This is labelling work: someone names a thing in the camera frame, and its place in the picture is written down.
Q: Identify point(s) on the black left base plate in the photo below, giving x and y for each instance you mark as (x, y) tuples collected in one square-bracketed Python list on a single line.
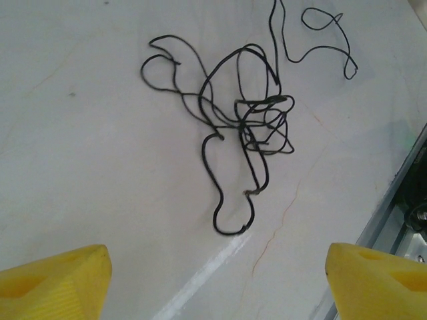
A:
[(417, 186)]

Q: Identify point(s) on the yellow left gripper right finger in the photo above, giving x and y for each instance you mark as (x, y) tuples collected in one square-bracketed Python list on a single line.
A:
[(377, 286)]

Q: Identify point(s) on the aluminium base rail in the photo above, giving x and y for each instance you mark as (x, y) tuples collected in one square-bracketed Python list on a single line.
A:
[(383, 216)]

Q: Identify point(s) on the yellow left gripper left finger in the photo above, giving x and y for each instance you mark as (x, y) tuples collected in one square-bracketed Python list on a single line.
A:
[(50, 286)]

